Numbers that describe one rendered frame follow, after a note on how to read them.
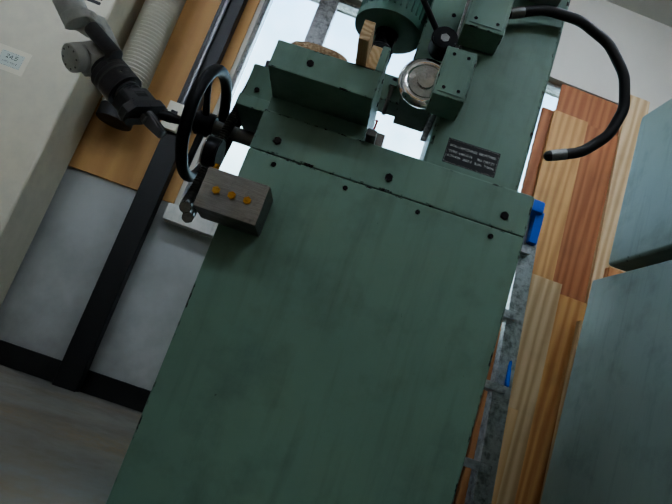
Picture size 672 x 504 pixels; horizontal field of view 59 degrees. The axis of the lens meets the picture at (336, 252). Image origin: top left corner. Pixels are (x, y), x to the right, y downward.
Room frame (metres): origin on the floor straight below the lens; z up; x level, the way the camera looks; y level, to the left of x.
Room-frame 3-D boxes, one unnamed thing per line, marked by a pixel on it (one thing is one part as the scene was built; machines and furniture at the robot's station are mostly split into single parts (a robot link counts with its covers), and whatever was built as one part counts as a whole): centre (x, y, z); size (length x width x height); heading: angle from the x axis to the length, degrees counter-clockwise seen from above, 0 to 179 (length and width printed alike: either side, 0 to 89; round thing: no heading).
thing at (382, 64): (1.31, 0.02, 0.93); 0.60 x 0.02 x 0.06; 178
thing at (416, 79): (1.20, -0.06, 1.02); 0.12 x 0.03 x 0.12; 88
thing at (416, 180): (1.32, -0.06, 0.76); 0.57 x 0.45 x 0.09; 88
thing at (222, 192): (1.07, 0.21, 0.58); 0.12 x 0.08 x 0.08; 88
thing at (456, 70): (1.16, -0.12, 1.02); 0.09 x 0.07 x 0.12; 178
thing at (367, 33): (1.24, 0.06, 0.92); 0.62 x 0.02 x 0.04; 178
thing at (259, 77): (1.32, 0.25, 0.91); 0.15 x 0.14 x 0.09; 178
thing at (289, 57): (1.31, 0.17, 0.87); 0.61 x 0.30 x 0.06; 178
